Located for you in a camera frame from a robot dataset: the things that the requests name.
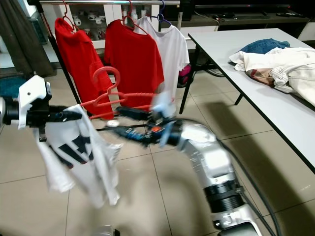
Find teal floor rug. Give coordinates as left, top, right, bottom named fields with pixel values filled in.
left=0, top=75, right=30, bottom=98

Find white shirt black print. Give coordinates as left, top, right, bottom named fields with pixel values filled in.
left=35, top=104, right=123, bottom=207

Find blue jeans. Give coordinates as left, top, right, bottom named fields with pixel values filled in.
left=240, top=38, right=291, bottom=55

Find purple plastic hanger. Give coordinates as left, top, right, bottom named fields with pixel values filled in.
left=155, top=0, right=173, bottom=25

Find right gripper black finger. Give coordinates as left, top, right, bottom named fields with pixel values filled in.
left=118, top=108, right=151, bottom=121
left=118, top=129, right=147, bottom=144

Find plain white t-shirt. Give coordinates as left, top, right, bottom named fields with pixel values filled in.
left=135, top=16, right=190, bottom=99

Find cream denim jacket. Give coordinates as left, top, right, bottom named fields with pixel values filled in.
left=229, top=47, right=315, bottom=106

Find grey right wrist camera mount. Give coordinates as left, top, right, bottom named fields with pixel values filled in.
left=150, top=91, right=178, bottom=148

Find white glass door cabinet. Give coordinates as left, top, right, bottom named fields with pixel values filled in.
left=64, top=4, right=183, bottom=50

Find metal clothes rack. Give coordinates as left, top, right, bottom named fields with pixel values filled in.
left=27, top=0, right=192, bottom=131

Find plain red t-shirt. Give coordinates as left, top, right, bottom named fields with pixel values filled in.
left=54, top=17, right=108, bottom=118

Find black TV cabinet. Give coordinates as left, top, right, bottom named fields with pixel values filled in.
left=180, top=0, right=315, bottom=28

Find beige plaid garment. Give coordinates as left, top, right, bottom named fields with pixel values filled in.
left=246, top=68, right=279, bottom=87

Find red polo plaid patch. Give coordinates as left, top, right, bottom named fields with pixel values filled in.
left=103, top=20, right=165, bottom=111

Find grey curtain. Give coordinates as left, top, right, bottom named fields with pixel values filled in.
left=0, top=0, right=57, bottom=79

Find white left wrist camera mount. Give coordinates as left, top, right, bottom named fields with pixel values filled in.
left=17, top=75, right=52, bottom=129

